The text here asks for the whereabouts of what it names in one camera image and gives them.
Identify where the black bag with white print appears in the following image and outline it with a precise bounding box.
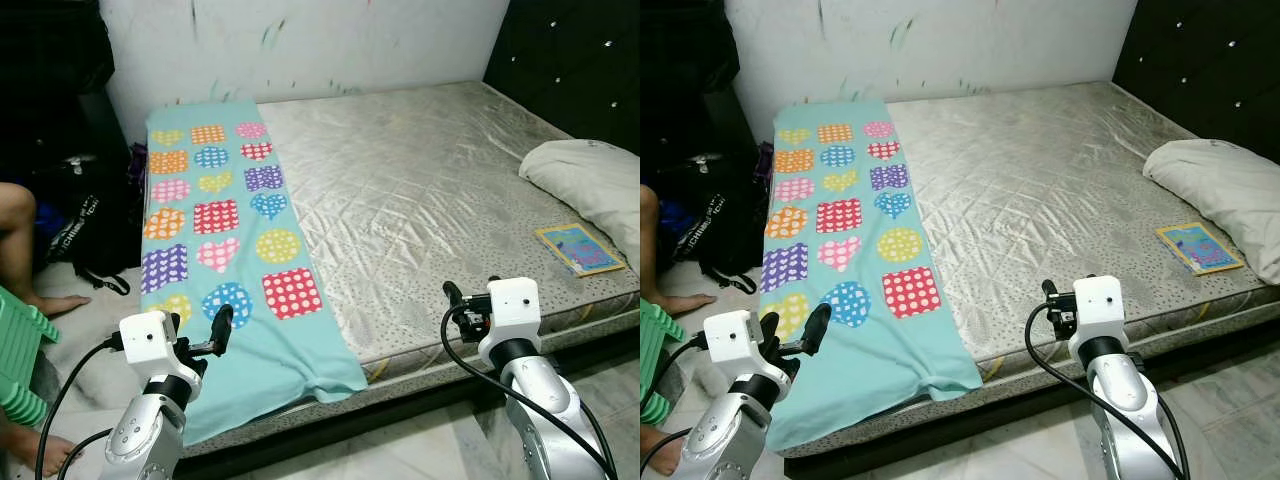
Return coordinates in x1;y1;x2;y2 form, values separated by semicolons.
675;155;771;296
45;155;146;296

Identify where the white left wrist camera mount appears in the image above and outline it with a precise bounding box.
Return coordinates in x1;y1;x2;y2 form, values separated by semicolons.
118;310;206;398
703;309;801;401

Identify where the white printed pillow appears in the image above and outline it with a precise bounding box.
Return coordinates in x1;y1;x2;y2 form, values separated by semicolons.
1143;139;1280;286
518;139;641;263

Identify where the person in black shorts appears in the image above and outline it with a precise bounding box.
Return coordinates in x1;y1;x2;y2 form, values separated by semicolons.
0;182;93;476
640;182;719;476

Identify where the black bed frame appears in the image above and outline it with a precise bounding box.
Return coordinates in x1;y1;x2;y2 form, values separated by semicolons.
790;320;1280;480
185;340;641;480

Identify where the grey quilted mattress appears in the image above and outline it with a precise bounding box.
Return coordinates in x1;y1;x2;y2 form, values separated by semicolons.
145;80;641;459
770;80;1280;459

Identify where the dark blue cloth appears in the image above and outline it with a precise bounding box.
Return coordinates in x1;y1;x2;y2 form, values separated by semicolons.
35;205;73;247
655;200;697;243

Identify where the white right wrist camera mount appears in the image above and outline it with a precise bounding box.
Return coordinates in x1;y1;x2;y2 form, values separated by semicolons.
478;277;543;366
1068;275;1128;366

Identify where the green plastic stool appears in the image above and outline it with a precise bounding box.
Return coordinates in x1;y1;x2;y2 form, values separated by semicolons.
0;285;61;428
640;297;686;426

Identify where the blue yellow children's book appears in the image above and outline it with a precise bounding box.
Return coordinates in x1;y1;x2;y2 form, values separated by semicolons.
534;223;627;277
1157;221;1246;276

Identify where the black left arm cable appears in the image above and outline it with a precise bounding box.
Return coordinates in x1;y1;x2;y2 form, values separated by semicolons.
35;335;126;480
640;335;711;476

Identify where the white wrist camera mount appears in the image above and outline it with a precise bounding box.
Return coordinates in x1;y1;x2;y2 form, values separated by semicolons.
1068;275;1128;366
478;277;543;366
118;310;206;398
703;309;801;401

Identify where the black tufted headboard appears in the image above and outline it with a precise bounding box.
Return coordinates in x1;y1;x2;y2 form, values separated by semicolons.
483;0;641;156
1112;0;1280;166

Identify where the teal blanket with coloured hearts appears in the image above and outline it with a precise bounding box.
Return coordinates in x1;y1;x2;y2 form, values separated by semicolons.
762;99;984;453
140;99;369;446

